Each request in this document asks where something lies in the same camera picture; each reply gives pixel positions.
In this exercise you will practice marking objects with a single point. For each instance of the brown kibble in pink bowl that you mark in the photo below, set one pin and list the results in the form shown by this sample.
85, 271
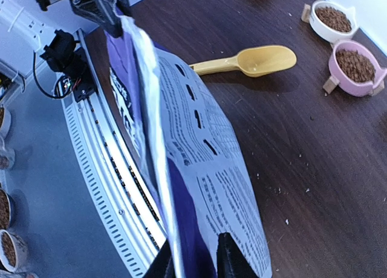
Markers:
356, 67

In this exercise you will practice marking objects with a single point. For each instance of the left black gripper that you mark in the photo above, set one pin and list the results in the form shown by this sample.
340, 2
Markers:
102, 12

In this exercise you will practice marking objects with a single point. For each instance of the cream cat-ear pet bowl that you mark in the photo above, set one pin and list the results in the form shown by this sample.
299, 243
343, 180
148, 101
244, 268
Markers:
325, 32

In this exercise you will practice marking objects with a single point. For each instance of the kibble bowl off table upper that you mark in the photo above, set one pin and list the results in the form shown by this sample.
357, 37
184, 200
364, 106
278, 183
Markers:
5, 122

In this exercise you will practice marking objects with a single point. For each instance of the kibble bowl off table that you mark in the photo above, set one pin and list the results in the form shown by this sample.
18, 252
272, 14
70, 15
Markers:
14, 251
5, 122
7, 208

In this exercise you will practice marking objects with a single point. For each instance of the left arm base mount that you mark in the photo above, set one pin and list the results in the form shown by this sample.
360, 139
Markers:
62, 56

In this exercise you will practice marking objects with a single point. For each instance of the yellow plastic scoop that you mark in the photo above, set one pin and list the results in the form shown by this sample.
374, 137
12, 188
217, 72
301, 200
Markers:
253, 62

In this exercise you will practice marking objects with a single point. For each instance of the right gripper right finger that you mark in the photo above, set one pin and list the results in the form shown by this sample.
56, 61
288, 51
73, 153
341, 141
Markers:
231, 263

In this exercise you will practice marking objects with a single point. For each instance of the brown kibble in cream bowl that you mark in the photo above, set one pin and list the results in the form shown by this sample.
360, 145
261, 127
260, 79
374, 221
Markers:
333, 18

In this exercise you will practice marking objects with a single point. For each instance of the kibble bowl off table middle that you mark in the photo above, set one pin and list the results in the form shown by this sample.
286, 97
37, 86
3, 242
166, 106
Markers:
7, 208

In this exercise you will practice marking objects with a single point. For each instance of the purple pet food bag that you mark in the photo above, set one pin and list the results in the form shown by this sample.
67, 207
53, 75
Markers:
189, 155

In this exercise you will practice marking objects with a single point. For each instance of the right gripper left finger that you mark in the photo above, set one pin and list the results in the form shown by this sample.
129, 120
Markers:
162, 266

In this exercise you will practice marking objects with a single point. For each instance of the pink cat-ear pet bowl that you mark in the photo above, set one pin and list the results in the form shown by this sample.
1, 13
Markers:
338, 78

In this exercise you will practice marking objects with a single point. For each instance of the kibble bowl off table lower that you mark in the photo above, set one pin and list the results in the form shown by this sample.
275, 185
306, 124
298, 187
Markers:
14, 251

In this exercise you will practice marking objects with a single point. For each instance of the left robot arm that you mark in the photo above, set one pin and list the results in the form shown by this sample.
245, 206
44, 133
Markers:
35, 32

